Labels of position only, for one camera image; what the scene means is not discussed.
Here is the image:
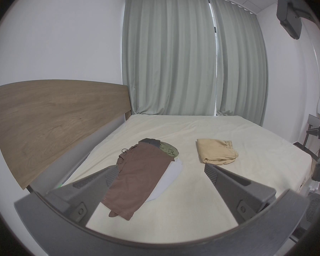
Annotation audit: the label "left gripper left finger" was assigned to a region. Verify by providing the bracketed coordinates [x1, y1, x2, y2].
[45, 165, 120, 221]

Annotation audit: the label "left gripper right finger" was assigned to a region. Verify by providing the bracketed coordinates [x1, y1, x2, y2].
[204, 163, 277, 225]

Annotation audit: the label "beige shorts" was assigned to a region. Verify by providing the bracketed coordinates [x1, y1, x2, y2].
[196, 138, 240, 172]

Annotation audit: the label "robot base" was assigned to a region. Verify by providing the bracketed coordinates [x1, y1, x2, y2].
[291, 181, 320, 242]

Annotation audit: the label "bed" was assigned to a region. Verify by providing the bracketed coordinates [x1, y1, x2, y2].
[0, 79, 313, 247]

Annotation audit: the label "brown garment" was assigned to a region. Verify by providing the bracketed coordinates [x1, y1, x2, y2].
[101, 146, 175, 221]

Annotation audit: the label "white garment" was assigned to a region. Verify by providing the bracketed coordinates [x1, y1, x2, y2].
[145, 165, 183, 204]

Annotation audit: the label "dark grey garment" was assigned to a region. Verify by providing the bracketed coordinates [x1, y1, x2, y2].
[138, 145, 161, 157]

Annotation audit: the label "green garment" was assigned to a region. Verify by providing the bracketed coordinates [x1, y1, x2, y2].
[159, 148, 180, 167]

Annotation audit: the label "pale green curtain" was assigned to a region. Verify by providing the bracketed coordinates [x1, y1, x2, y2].
[209, 0, 268, 126]
[122, 0, 218, 116]

